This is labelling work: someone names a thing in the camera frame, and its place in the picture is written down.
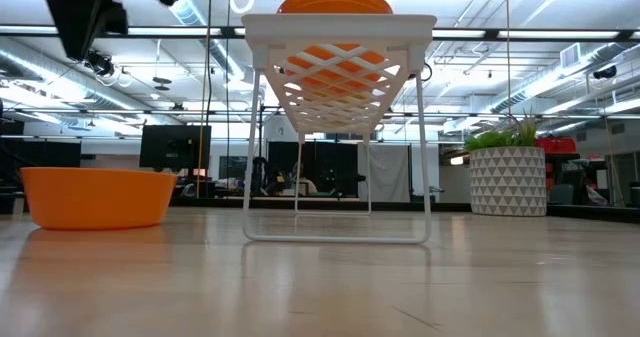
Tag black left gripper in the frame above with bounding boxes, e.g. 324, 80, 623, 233
37, 0, 131, 61

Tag black ceiling spotlights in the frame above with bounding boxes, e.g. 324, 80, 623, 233
82, 49, 119, 78

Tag black partition panel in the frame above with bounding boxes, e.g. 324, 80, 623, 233
0, 121, 82, 169

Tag black computer monitor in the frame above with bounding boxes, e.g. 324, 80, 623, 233
138, 124, 212, 173

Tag black linear ceiling light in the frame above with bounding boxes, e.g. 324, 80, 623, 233
0, 24, 640, 42

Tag person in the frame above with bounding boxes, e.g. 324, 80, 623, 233
287, 161, 319, 196

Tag dark screen panel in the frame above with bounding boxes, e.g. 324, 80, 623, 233
267, 140, 359, 198

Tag grey hanging curtain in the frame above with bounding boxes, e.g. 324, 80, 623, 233
357, 144, 412, 203

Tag succulent in triangle-patterned pot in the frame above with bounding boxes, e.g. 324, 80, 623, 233
463, 111, 549, 217

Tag red box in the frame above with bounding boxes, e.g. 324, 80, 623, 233
534, 136, 577, 154

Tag silver ceiling duct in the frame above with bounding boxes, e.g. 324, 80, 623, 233
167, 0, 256, 86
492, 41, 640, 114

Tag white lattice wire rack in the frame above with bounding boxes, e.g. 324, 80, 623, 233
241, 13, 438, 244

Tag black ceiling camera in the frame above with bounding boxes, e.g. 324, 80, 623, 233
592, 64, 619, 81

